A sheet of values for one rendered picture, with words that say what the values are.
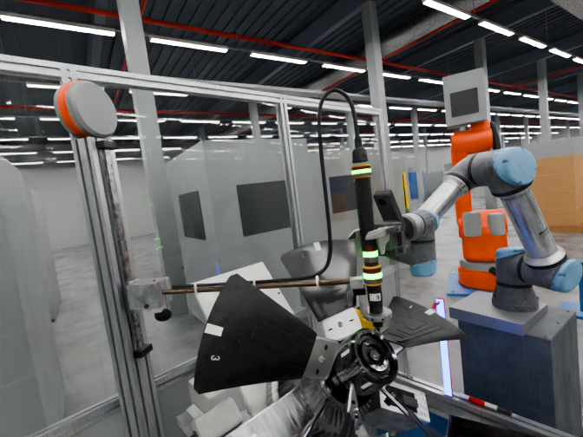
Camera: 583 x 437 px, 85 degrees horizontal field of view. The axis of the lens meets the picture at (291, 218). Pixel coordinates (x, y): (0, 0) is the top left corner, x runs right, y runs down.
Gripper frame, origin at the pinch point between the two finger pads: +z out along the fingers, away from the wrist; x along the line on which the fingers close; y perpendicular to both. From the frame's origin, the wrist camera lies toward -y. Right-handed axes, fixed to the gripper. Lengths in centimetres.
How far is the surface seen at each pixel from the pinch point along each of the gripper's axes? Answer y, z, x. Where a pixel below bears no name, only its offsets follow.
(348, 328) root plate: 22.1, 3.8, 3.5
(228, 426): 33.7, 32.8, 13.2
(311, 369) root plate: 26.6, 16.3, 4.3
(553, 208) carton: 93, -804, 82
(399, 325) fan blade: 27.6, -14.0, 0.6
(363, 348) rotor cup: 22.9, 8.1, -3.8
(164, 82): -56, 10, 71
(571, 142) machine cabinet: -48, -1059, 77
